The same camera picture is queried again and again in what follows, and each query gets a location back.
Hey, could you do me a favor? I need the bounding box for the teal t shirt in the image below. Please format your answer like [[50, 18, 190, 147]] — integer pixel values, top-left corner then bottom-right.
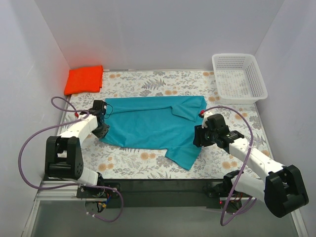
[[101, 96, 207, 170]]

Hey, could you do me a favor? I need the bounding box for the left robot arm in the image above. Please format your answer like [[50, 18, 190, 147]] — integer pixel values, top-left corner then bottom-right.
[[45, 115, 110, 198]]

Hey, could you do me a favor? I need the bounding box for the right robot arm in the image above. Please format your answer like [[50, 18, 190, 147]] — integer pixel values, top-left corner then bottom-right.
[[193, 125, 309, 218]]

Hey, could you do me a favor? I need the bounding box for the floral patterned table mat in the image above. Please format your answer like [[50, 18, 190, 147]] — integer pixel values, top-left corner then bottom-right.
[[66, 71, 272, 179]]

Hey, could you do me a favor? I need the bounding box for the folded orange t shirt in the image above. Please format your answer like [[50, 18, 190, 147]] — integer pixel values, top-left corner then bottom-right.
[[64, 65, 103, 95]]

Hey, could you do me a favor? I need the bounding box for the white plastic basket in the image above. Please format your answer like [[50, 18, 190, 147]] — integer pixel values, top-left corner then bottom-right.
[[212, 53, 268, 104]]

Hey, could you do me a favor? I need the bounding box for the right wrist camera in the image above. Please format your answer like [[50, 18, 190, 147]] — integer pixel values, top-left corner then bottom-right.
[[205, 114, 229, 133]]

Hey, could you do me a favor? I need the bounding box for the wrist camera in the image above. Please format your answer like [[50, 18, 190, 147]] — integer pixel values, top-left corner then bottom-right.
[[205, 114, 229, 133], [91, 100, 107, 116]]

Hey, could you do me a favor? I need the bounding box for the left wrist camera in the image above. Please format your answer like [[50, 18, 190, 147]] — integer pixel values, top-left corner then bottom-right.
[[91, 100, 107, 116]]

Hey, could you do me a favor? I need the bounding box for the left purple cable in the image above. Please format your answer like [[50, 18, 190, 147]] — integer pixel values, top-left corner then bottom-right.
[[19, 96, 124, 222]]

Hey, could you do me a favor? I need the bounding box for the purple cable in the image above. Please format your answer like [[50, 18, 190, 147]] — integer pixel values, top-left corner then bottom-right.
[[199, 106, 257, 227], [19, 96, 124, 222]]

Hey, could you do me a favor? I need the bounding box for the aluminium frame rail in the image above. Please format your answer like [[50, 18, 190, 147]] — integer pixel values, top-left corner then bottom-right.
[[35, 180, 78, 201]]

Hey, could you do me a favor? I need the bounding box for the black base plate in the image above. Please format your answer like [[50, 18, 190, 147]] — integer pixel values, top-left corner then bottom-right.
[[100, 179, 232, 208]]

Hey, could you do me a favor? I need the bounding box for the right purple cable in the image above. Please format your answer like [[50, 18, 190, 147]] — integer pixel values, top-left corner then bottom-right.
[[199, 106, 257, 227]]

